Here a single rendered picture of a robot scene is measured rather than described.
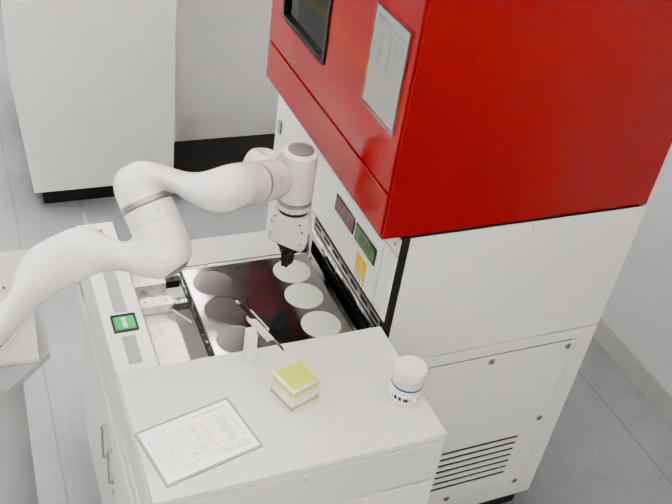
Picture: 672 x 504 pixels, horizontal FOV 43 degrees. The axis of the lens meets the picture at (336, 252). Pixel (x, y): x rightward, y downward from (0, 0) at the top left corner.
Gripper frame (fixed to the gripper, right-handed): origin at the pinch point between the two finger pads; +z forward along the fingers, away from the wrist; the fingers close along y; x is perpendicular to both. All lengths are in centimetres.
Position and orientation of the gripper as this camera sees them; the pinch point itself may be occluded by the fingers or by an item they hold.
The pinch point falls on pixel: (287, 257)
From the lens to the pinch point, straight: 214.1
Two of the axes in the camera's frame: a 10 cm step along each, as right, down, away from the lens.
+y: 8.9, 3.6, -2.8
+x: 4.4, -4.9, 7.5
